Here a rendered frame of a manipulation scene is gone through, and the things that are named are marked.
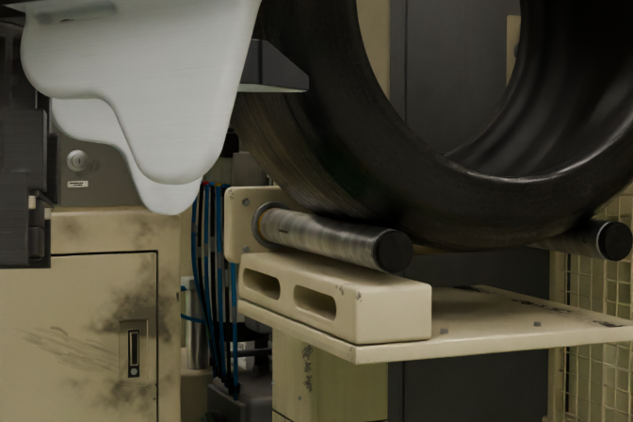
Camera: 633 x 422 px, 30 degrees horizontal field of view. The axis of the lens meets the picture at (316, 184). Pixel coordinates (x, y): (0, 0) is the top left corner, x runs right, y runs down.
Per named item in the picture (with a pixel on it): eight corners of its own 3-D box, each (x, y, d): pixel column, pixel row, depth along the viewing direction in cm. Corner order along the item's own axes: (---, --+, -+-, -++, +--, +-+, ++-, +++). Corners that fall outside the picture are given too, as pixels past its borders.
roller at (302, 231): (255, 242, 152) (255, 207, 152) (288, 241, 154) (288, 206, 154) (375, 274, 120) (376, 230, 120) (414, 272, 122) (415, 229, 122)
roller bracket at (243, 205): (222, 262, 153) (222, 186, 153) (487, 250, 169) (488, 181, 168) (231, 265, 150) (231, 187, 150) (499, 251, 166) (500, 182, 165)
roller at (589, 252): (446, 235, 163) (446, 202, 163) (474, 234, 165) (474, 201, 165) (601, 263, 131) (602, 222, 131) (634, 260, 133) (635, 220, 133)
